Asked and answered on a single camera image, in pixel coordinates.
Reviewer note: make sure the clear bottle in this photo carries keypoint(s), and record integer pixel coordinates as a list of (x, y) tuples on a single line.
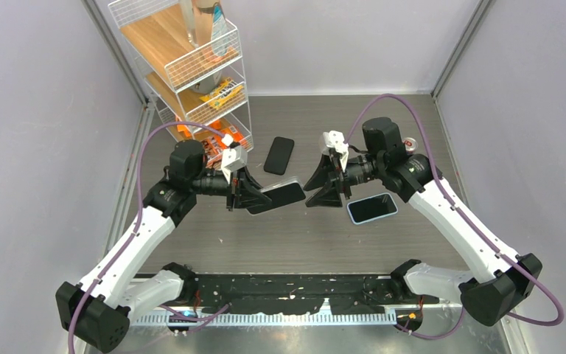
[(189, 21)]

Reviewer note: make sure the red bull can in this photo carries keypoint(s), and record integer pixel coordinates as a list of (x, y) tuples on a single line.
[(411, 145)]

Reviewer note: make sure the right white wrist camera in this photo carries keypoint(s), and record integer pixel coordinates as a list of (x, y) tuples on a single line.
[(334, 141)]

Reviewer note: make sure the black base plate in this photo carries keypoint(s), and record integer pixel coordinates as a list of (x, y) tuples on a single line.
[(296, 294)]

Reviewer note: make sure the clear phone case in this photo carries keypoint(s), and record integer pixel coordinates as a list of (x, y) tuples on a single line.
[(285, 182)]

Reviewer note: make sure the white wire shelf rack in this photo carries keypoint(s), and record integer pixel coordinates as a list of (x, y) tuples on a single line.
[(175, 72)]

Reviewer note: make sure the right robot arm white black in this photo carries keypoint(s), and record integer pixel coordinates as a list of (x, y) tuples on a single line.
[(497, 278)]

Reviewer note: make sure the blue white bottle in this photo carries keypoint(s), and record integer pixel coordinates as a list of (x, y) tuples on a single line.
[(219, 45)]

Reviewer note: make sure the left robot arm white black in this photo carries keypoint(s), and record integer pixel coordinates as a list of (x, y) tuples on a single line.
[(100, 307)]

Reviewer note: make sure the yellow snack bag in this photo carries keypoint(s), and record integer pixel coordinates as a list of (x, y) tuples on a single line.
[(227, 89)]

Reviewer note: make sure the black phone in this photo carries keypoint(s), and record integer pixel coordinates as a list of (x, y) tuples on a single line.
[(281, 197)]

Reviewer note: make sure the orange snack packs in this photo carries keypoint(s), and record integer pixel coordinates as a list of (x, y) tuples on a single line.
[(211, 142)]

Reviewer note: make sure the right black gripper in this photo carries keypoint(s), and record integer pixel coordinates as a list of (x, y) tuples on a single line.
[(329, 195)]

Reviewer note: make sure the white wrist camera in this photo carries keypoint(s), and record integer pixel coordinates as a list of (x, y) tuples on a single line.
[(334, 141), (234, 158)]

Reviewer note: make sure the black phone case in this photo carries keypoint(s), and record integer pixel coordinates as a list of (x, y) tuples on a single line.
[(278, 156)]

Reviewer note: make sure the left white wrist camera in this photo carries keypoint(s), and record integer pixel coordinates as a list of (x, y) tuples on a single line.
[(234, 158)]

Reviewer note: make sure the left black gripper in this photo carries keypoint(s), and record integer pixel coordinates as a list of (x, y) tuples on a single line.
[(245, 195)]

